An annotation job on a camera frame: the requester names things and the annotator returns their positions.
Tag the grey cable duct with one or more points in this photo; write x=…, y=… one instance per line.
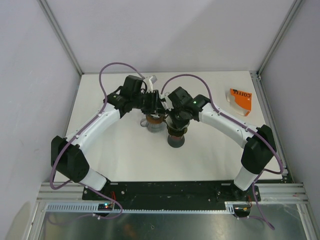
x=105, y=207

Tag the red and grey carafe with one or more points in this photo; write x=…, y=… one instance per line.
x=176, y=141

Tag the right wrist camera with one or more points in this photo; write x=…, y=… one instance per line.
x=166, y=102

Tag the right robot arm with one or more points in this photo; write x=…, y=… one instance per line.
x=258, y=143

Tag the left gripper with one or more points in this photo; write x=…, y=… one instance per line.
x=155, y=106

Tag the orange coffee filter box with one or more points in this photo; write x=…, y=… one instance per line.
x=240, y=101

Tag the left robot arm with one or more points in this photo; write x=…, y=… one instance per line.
x=68, y=154

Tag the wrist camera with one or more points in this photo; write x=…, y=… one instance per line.
x=149, y=81
x=166, y=102

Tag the dark olive dripper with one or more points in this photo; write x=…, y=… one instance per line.
x=174, y=130

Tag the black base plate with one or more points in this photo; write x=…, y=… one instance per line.
x=179, y=202

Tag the brown dripper ring holder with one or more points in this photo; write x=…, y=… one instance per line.
x=155, y=119

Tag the aluminium frame rail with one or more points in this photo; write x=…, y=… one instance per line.
x=266, y=192

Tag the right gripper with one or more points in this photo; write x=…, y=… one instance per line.
x=171, y=114

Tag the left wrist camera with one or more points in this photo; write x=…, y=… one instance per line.
x=149, y=81

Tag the clear glass server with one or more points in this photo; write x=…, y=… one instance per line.
x=153, y=128

